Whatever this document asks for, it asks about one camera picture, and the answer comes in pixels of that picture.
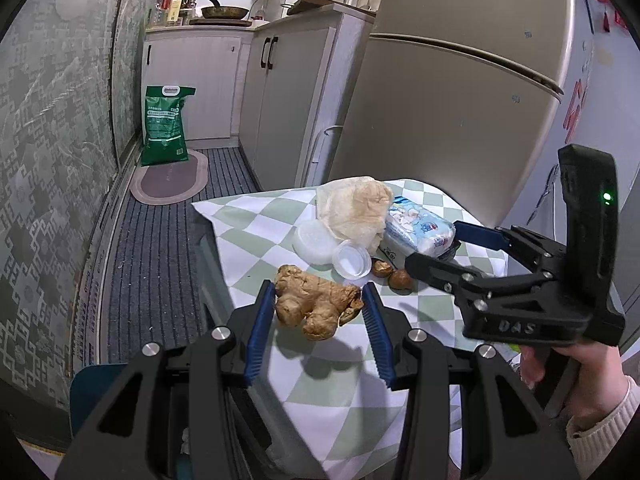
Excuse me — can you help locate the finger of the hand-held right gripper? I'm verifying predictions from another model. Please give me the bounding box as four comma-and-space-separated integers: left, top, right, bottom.
404, 251, 556, 311
452, 220, 568, 281

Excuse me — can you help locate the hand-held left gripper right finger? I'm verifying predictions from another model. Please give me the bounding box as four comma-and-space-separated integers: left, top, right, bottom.
361, 282, 583, 480

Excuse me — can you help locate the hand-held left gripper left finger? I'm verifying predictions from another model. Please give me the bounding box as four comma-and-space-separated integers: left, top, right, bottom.
55, 280, 278, 480

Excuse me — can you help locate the blue white tissue packet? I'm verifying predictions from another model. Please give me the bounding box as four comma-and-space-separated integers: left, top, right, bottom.
382, 195, 458, 261

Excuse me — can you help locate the ginger root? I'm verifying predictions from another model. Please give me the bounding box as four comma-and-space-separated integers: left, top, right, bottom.
274, 264, 365, 342

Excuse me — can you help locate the person's right forearm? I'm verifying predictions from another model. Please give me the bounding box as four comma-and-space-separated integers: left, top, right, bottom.
565, 375, 640, 480

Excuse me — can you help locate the person's right hand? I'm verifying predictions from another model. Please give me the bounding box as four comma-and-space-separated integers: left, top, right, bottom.
519, 342, 629, 431

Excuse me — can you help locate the green white checkered tablecloth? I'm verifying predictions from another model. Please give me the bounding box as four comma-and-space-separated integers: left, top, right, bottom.
191, 177, 511, 471

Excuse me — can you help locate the small white plastic cup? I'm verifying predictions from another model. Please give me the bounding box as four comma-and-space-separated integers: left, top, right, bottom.
332, 240, 373, 281

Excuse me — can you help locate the crumpled translucent plastic bag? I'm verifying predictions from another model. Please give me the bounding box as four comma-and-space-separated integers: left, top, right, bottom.
315, 176, 396, 253

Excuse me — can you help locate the white plastic lid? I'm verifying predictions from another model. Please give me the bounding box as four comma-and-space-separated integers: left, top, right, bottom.
291, 221, 341, 266

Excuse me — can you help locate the beige refrigerator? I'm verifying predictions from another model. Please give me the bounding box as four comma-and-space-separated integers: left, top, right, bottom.
327, 0, 640, 311

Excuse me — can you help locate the striped grey floor rug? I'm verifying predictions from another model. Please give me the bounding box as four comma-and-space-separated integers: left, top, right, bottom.
92, 146, 261, 366

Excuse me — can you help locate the red fridge decoration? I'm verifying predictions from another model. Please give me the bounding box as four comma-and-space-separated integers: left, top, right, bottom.
564, 79, 589, 143

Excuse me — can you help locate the blue stool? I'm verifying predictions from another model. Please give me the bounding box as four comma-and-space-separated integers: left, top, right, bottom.
69, 362, 132, 441

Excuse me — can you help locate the oval brown floor mat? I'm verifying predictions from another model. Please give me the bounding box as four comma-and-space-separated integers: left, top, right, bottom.
129, 149, 211, 206

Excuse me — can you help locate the white tall side cabinet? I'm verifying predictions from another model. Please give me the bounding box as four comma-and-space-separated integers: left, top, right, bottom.
239, 2, 376, 191

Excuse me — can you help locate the green rice bag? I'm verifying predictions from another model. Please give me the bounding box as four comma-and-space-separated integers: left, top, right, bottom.
140, 84, 197, 167

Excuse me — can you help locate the wide patterned sliding door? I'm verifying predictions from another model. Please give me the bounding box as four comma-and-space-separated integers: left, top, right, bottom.
0, 0, 137, 406

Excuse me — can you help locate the white kitchen base cabinet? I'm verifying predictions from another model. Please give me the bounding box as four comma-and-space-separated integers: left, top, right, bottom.
142, 27, 256, 142

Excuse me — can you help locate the wooden cutting board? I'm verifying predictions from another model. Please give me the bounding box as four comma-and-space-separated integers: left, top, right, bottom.
287, 0, 332, 15

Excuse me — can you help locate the narrow patterned sliding door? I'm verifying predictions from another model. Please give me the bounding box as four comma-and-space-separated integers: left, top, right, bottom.
111, 0, 174, 162

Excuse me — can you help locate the gas stove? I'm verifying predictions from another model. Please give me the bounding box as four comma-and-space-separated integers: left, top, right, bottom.
189, 17, 253, 27

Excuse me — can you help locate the brass frying pan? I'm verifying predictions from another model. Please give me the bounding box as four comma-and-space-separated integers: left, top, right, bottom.
201, 0, 250, 20

